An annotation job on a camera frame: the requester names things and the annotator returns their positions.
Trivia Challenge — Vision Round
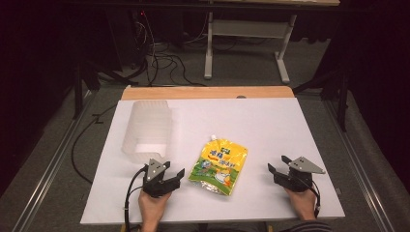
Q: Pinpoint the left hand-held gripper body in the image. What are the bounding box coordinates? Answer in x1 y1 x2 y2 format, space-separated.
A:
141 158 182 198

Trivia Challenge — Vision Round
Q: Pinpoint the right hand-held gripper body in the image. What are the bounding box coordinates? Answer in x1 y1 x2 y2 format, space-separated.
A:
278 156 326 193

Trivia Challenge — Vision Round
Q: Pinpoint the translucent plastic container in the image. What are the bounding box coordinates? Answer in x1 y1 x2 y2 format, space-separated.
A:
121 99 174 164

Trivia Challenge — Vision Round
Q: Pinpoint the yellow spouted sauce pouch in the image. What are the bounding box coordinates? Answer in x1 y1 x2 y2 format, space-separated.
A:
188 133 249 197

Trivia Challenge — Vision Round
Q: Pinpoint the person's left hand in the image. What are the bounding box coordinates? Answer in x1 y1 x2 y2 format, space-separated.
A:
137 188 172 224

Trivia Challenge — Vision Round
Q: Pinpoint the person's right hand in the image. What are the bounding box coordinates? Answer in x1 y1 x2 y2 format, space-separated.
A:
284 186 319 222

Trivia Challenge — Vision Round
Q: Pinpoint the white table sheet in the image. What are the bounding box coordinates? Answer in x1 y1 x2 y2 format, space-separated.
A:
79 97 346 226

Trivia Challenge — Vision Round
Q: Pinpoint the black metal stand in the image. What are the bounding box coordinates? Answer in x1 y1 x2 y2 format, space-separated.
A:
72 59 140 121
292 66 352 133

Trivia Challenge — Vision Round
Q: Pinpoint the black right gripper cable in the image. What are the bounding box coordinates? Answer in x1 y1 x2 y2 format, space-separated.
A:
299 177 322 218

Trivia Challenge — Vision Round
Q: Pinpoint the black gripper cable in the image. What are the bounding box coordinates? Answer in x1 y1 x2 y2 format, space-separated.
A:
299 177 322 218
123 164 150 232

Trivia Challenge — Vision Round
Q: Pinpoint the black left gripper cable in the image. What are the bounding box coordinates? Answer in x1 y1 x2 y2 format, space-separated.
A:
123 164 150 232

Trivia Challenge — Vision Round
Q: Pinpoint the metal floor rail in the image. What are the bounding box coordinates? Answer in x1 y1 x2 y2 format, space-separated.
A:
11 89 98 232
322 96 393 232

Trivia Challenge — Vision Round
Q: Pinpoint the black floor cable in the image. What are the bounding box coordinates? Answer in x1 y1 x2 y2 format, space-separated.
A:
71 103 118 186

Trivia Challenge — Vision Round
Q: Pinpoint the tangle of black cables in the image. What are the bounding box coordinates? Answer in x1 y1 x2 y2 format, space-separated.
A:
131 11 209 88

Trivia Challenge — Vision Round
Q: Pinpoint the white metal desk frame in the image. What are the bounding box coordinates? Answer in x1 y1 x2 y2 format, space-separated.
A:
203 12 298 85

